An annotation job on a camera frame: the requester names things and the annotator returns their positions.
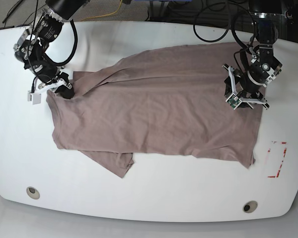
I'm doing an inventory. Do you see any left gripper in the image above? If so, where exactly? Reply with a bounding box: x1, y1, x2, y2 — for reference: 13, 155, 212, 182
222, 64, 269, 110

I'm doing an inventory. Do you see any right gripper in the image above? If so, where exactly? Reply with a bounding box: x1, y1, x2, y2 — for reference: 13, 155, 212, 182
33, 72, 75, 99

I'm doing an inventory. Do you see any mauve t-shirt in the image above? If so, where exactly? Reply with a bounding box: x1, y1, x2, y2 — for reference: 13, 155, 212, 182
47, 43, 262, 178

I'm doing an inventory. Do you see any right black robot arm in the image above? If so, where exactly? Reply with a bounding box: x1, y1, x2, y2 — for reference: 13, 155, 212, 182
13, 0, 88, 104

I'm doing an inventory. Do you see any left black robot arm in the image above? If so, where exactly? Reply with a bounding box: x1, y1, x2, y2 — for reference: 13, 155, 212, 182
223, 0, 283, 110

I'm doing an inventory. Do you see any red tape rectangle marking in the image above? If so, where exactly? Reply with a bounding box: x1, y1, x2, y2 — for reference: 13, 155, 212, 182
265, 141, 288, 179

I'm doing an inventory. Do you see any left table grommet hole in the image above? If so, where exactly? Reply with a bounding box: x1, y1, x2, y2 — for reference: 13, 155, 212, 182
26, 187, 40, 200

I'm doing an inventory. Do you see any table grommet hole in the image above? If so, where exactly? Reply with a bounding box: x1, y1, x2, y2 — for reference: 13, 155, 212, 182
26, 187, 40, 200
242, 201, 258, 213

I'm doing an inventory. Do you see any right table grommet hole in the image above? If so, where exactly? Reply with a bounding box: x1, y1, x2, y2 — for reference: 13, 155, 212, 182
242, 201, 258, 213

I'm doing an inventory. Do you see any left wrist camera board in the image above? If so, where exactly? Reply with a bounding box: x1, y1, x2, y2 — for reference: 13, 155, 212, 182
226, 93, 242, 110

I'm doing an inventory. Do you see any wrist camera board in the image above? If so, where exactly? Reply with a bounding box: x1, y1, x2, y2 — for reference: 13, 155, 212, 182
226, 93, 242, 110
27, 91, 42, 105

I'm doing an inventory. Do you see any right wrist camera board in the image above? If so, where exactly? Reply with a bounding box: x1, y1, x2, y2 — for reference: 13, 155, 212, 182
27, 91, 42, 105

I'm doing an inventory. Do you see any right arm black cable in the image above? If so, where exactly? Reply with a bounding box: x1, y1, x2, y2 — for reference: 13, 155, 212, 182
47, 19, 78, 69

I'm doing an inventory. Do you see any yellow cable on floor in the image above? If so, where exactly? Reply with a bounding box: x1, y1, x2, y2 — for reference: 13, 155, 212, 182
79, 0, 122, 22

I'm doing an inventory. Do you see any black floor cable left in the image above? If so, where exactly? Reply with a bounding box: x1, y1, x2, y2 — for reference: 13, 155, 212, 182
2, 0, 24, 25

